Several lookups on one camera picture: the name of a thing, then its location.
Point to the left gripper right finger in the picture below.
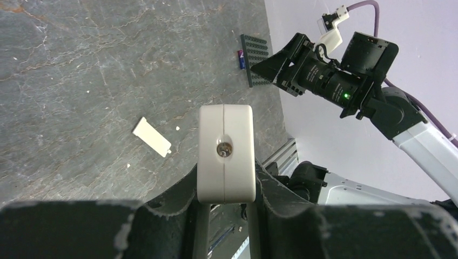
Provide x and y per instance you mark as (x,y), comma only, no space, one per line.
(282,224)

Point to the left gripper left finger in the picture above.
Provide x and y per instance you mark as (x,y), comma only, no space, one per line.
(164,227)

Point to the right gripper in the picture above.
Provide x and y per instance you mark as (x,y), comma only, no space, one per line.
(297,66)

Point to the purple blue battery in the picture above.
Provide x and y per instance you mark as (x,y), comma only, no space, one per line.
(241,59)

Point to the white remote control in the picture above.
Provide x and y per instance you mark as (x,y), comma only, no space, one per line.
(226,159)

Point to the white battery cover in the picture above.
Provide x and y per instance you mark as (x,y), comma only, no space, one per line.
(149,135)

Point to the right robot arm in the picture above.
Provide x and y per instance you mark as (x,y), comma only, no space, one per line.
(354,83)

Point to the dark grey lego baseplate right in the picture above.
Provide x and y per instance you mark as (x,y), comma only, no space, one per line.
(255,50)

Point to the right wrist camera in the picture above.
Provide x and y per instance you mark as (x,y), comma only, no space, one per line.
(331,37)

